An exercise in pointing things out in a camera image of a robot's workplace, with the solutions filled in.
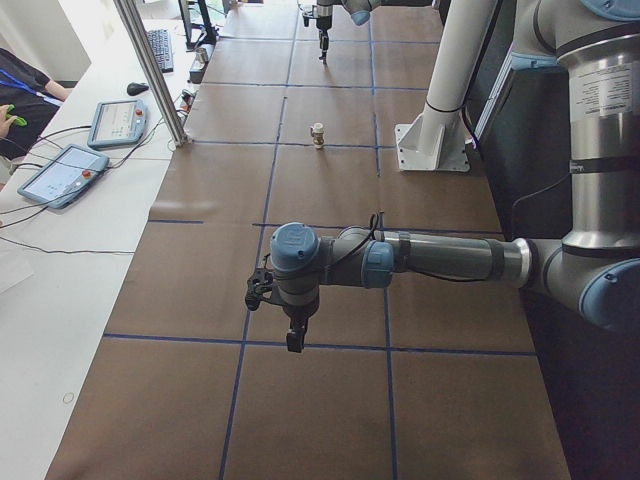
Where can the silver metal cylinder weight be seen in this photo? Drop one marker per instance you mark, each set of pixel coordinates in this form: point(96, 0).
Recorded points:
point(203, 53)

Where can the black computer mouse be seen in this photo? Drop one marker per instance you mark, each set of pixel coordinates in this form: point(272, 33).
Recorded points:
point(136, 88)

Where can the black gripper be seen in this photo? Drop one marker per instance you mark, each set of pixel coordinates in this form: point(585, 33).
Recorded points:
point(297, 314)
point(323, 23)

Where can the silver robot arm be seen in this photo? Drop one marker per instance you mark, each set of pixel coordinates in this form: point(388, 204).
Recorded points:
point(358, 10)
point(593, 269)

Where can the far teach pendant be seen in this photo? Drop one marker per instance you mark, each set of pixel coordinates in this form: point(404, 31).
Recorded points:
point(117, 124)

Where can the black box on table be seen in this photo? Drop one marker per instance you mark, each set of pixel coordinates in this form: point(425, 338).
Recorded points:
point(197, 71)

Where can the near teach pendant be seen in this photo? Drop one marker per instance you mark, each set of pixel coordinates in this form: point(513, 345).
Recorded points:
point(62, 180)

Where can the black keyboard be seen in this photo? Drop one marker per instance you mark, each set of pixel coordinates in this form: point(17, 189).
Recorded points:
point(161, 46)

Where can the aluminium frame post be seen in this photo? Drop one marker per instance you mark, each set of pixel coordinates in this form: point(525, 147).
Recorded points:
point(134, 26)

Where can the white brass PPR valve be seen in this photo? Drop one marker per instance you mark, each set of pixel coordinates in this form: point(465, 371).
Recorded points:
point(317, 135)

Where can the person in black shirt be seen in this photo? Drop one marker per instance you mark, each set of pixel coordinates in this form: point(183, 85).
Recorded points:
point(29, 100)

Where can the teach pendant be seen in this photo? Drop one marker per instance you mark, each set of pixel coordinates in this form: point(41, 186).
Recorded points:
point(62, 180)
point(117, 124)

